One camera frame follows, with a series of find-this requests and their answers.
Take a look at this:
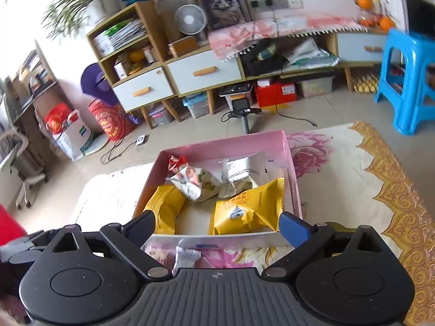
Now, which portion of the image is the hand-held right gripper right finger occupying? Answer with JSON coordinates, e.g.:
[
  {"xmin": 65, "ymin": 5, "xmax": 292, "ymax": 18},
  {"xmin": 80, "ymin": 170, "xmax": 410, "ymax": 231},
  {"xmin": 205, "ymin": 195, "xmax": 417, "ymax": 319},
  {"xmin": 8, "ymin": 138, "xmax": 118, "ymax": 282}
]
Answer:
[{"xmin": 262, "ymin": 211, "xmax": 395, "ymax": 279}]

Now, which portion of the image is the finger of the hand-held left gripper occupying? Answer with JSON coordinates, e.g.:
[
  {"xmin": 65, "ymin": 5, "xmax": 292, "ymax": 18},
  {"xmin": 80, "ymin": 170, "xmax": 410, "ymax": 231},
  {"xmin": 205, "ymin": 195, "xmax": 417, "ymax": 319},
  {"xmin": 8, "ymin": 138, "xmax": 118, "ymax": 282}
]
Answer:
[{"xmin": 0, "ymin": 230, "xmax": 57, "ymax": 265}]

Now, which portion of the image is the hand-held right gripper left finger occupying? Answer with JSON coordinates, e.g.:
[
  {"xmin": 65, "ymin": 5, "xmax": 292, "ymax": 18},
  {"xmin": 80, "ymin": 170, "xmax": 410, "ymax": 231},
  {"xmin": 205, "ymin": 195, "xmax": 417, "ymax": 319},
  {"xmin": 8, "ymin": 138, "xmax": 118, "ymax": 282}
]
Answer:
[{"xmin": 36, "ymin": 211, "xmax": 172, "ymax": 282}]

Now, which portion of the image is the plain yellow snack packet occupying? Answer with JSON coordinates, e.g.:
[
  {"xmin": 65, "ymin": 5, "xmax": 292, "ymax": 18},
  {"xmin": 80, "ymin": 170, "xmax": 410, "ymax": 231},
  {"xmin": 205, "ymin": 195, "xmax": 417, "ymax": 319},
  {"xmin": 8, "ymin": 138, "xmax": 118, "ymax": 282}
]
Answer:
[{"xmin": 142, "ymin": 185, "xmax": 187, "ymax": 236}]

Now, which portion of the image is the yellow printed snack packet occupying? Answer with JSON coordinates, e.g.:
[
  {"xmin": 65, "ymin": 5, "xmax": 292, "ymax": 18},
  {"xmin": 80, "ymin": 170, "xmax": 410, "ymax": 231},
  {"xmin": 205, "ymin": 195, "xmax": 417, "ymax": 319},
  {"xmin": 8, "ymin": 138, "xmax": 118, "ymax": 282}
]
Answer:
[{"xmin": 207, "ymin": 178, "xmax": 286, "ymax": 236}]

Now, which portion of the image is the white leaf print snack packet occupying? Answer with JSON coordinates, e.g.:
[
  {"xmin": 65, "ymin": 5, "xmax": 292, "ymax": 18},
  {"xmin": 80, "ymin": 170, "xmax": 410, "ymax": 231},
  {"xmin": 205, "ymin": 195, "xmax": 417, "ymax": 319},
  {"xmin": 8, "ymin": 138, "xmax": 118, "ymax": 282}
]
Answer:
[{"xmin": 166, "ymin": 164, "xmax": 222, "ymax": 202}]

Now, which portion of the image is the red snack packet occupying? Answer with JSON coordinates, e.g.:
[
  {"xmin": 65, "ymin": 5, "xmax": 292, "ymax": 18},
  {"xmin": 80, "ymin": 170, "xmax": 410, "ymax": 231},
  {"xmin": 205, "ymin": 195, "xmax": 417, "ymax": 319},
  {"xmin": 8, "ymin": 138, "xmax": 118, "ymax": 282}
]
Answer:
[{"xmin": 166, "ymin": 154, "xmax": 189, "ymax": 179}]

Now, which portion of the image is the white grey print packet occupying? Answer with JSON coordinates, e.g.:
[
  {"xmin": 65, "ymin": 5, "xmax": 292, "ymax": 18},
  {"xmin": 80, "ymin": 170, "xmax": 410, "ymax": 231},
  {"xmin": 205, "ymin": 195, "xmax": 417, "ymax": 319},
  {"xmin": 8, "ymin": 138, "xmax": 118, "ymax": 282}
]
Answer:
[{"xmin": 217, "ymin": 152, "xmax": 270, "ymax": 200}]

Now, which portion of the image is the pink cardboard box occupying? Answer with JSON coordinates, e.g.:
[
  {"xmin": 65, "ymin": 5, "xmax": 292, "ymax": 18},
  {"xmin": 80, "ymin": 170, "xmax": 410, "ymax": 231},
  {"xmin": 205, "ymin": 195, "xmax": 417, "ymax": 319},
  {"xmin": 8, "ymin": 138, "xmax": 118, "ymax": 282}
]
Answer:
[{"xmin": 132, "ymin": 129, "xmax": 304, "ymax": 247}]

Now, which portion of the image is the red cloth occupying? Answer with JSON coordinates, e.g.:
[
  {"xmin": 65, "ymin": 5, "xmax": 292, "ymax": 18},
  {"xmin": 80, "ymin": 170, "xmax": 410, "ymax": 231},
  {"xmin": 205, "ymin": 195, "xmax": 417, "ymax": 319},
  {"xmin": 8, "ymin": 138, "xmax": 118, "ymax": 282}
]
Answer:
[{"xmin": 0, "ymin": 204, "xmax": 28, "ymax": 247}]

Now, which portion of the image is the silver snack packet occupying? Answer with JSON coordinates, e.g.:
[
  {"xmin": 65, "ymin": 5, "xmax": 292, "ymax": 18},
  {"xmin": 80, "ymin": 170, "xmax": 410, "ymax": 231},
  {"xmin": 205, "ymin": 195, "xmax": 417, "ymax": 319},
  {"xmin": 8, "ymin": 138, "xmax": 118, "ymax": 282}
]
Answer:
[{"xmin": 173, "ymin": 245, "xmax": 202, "ymax": 277}]

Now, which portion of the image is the floral tablecloth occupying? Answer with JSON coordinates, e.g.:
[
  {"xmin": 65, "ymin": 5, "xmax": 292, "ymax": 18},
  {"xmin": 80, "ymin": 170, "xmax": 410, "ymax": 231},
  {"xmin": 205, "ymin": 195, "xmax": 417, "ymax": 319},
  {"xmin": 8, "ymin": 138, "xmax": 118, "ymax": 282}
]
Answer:
[{"xmin": 68, "ymin": 120, "xmax": 435, "ymax": 326}]

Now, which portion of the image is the white office chair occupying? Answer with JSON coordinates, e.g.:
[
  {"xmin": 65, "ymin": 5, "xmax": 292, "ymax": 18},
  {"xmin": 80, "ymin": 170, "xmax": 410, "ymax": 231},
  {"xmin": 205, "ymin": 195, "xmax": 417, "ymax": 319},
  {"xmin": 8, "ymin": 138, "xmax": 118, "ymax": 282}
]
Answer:
[{"xmin": 0, "ymin": 124, "xmax": 47, "ymax": 210}]

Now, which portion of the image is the round white base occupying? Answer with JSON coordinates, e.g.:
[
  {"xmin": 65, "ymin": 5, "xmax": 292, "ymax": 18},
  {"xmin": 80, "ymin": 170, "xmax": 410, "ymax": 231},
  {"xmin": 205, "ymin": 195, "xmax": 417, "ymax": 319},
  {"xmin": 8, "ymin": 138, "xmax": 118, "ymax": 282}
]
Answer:
[{"xmin": 83, "ymin": 135, "xmax": 110, "ymax": 157}]

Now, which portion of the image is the red drum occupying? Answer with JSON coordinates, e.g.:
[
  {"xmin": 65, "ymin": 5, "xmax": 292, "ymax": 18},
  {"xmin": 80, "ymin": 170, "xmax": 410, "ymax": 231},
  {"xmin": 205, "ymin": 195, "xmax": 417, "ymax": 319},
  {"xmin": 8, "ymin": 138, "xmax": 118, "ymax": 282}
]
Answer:
[{"xmin": 88, "ymin": 99, "xmax": 136, "ymax": 141}]

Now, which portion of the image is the white paper bag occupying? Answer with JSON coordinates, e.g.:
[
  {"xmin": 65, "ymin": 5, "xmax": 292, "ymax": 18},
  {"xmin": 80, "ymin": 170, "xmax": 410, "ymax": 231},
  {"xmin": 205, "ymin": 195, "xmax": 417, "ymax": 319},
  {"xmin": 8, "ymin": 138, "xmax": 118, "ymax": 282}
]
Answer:
[{"xmin": 52, "ymin": 109, "xmax": 95, "ymax": 162}]

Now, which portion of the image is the blue lid storage box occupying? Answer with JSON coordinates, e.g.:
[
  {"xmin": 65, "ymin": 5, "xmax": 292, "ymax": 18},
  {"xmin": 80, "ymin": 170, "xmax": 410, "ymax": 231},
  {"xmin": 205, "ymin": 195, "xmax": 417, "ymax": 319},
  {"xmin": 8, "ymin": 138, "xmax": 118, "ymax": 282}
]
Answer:
[{"xmin": 182, "ymin": 92, "xmax": 210, "ymax": 119}]

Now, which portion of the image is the red storage box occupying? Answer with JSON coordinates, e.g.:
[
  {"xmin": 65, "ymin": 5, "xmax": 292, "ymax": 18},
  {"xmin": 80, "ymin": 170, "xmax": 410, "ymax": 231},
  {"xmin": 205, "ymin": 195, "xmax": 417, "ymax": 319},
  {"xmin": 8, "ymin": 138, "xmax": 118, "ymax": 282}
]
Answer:
[{"xmin": 254, "ymin": 81, "xmax": 297, "ymax": 108}]

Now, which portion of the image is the black handheld device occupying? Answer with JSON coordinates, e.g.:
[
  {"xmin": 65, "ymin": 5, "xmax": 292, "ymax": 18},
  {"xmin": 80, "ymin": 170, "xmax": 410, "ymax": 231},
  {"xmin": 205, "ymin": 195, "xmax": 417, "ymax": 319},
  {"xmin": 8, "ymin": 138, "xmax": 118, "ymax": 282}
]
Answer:
[{"xmin": 219, "ymin": 84, "xmax": 263, "ymax": 135}]

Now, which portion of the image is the red gift bag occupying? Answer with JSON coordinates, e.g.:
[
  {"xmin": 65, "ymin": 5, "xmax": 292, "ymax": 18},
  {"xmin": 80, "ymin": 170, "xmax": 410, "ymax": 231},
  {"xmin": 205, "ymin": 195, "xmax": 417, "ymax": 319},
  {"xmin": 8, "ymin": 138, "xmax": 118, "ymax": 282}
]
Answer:
[{"xmin": 44, "ymin": 102, "xmax": 79, "ymax": 134}]

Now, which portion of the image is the large clear storage box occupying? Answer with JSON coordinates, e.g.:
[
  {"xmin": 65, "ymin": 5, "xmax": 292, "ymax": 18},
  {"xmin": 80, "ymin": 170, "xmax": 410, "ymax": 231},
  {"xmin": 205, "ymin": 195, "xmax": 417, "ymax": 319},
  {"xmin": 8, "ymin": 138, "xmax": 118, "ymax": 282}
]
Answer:
[{"xmin": 298, "ymin": 76, "xmax": 336, "ymax": 98}]

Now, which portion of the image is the small white carton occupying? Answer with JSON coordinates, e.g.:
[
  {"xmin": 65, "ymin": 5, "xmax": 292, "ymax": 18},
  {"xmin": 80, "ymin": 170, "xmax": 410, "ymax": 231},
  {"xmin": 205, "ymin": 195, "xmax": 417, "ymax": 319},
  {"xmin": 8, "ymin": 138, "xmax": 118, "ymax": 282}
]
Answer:
[{"xmin": 113, "ymin": 59, "xmax": 129, "ymax": 81}]

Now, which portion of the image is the egg tray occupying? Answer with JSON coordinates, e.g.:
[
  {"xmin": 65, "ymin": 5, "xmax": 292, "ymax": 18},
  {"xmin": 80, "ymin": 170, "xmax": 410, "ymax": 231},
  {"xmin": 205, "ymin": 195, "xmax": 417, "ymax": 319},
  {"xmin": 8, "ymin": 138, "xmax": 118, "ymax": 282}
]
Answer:
[{"xmin": 351, "ymin": 74, "xmax": 380, "ymax": 93}]

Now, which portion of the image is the black box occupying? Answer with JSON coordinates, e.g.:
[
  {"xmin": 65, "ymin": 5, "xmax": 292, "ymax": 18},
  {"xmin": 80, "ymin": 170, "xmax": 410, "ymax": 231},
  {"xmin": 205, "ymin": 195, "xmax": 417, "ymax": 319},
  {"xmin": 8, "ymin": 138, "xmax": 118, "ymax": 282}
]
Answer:
[{"xmin": 241, "ymin": 39, "xmax": 285, "ymax": 77}]

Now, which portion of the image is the pile of white bags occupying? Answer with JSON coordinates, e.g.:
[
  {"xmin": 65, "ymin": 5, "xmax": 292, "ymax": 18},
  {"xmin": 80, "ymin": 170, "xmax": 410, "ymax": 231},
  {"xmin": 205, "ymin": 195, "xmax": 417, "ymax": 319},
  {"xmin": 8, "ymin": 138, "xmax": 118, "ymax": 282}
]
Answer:
[{"xmin": 284, "ymin": 37, "xmax": 340, "ymax": 68}]

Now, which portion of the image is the wooden cabinet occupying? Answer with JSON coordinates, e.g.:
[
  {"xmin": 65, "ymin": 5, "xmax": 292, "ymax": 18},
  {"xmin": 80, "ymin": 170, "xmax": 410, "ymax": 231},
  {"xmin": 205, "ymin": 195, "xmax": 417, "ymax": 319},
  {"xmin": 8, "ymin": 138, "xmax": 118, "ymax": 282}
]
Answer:
[{"xmin": 86, "ymin": 1, "xmax": 390, "ymax": 130}]

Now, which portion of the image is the blue plastic stool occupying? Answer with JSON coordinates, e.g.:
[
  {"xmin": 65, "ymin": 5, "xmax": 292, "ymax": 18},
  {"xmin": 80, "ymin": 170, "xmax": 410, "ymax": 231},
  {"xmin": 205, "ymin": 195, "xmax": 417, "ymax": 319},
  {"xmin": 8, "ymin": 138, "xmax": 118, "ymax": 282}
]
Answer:
[{"xmin": 374, "ymin": 28, "xmax": 435, "ymax": 134}]

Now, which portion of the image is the brown cardboard box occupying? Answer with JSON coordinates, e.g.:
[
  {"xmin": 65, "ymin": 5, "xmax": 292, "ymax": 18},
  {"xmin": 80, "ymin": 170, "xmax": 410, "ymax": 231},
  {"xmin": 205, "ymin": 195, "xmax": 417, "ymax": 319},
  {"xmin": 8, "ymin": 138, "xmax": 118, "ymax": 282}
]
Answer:
[{"xmin": 167, "ymin": 35, "xmax": 200, "ymax": 58}]

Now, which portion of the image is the stack of papers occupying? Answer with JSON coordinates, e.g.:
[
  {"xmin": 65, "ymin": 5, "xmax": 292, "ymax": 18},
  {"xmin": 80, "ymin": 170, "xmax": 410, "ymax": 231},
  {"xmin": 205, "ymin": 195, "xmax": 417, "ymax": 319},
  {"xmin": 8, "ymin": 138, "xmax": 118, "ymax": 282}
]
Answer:
[{"xmin": 92, "ymin": 18, "xmax": 148, "ymax": 57}]

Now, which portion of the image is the pink floral cabinet cloth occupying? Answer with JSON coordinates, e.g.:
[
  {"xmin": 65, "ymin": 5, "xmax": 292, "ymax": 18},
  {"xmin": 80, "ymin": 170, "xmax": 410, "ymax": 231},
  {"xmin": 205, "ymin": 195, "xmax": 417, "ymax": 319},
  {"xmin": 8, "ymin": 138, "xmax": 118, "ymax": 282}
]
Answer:
[{"xmin": 207, "ymin": 13, "xmax": 370, "ymax": 62}]

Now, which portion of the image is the small white desk fan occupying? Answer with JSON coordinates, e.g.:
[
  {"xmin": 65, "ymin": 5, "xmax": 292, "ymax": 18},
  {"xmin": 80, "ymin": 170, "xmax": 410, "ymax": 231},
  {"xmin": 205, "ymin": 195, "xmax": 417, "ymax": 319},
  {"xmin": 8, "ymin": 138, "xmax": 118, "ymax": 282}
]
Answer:
[{"xmin": 173, "ymin": 3, "xmax": 209, "ymax": 37}]

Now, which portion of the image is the large white fan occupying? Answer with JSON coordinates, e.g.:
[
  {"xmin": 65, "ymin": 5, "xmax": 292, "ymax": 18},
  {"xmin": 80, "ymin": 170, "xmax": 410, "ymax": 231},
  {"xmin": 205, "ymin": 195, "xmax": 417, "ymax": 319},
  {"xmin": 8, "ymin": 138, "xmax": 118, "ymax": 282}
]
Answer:
[{"xmin": 154, "ymin": 0, "xmax": 193, "ymax": 43}]

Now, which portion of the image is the potted green plant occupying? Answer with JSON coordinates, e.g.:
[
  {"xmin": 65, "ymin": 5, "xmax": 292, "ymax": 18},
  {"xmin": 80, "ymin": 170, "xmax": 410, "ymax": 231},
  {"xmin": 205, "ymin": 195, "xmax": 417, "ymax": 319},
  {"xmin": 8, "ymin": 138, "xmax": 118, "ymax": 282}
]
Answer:
[{"xmin": 42, "ymin": 0, "xmax": 127, "ymax": 39}]

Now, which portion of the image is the framed animal picture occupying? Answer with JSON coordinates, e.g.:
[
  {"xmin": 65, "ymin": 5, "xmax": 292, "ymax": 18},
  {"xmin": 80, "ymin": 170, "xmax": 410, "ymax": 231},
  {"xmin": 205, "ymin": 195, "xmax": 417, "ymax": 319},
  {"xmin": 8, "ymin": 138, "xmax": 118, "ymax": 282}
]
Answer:
[{"xmin": 188, "ymin": 0, "xmax": 253, "ymax": 34}]

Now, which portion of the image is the black monitor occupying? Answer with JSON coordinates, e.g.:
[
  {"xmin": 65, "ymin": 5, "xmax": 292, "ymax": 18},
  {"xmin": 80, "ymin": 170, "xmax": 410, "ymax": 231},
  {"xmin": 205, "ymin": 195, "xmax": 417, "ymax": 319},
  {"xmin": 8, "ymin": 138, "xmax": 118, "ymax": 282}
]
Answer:
[{"xmin": 404, "ymin": 0, "xmax": 435, "ymax": 39}]

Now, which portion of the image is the black floor cable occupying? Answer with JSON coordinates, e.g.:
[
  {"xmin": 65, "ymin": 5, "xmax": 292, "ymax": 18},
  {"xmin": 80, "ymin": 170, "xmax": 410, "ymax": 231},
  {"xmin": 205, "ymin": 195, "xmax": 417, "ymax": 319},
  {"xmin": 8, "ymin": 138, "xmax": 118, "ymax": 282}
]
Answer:
[{"xmin": 100, "ymin": 139, "xmax": 141, "ymax": 165}]

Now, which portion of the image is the white drawer small handle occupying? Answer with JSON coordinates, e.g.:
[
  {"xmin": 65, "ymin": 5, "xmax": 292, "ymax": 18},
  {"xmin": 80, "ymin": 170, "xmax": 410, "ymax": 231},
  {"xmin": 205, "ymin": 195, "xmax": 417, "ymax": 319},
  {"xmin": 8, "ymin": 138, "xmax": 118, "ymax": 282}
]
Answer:
[{"xmin": 112, "ymin": 65, "xmax": 175, "ymax": 112}]

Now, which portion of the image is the white drawer long handle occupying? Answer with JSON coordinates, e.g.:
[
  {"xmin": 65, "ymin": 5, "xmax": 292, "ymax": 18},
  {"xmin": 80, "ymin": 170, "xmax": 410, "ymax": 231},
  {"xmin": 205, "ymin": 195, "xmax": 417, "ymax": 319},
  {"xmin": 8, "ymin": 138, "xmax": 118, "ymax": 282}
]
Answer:
[{"xmin": 166, "ymin": 48, "xmax": 246, "ymax": 96}]

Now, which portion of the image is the white drawer dark handle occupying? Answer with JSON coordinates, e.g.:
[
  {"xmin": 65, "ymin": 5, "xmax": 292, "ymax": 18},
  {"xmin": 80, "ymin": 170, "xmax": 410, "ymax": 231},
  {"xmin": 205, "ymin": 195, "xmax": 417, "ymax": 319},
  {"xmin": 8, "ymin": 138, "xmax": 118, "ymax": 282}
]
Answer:
[{"xmin": 336, "ymin": 32, "xmax": 390, "ymax": 63}]

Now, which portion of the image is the wall power outlet strip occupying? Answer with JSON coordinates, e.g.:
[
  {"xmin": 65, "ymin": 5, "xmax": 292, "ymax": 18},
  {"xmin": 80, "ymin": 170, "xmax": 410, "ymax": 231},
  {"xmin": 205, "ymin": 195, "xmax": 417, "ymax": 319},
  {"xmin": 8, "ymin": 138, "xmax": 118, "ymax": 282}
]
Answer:
[{"xmin": 251, "ymin": 0, "xmax": 304, "ymax": 10}]

